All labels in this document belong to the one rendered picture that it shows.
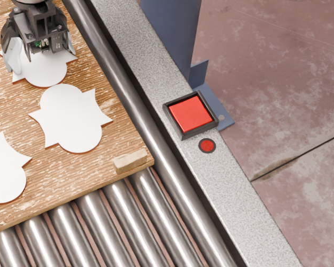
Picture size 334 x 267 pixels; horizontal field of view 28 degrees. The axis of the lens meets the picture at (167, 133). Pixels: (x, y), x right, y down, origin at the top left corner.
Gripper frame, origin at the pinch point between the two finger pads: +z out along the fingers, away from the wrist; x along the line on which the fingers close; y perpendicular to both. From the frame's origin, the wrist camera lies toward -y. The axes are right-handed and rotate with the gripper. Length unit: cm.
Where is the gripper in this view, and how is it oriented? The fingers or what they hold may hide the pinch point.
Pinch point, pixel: (37, 55)
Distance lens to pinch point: 124.9
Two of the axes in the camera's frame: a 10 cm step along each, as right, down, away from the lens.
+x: 8.8, -3.6, 2.9
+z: -0.8, 5.0, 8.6
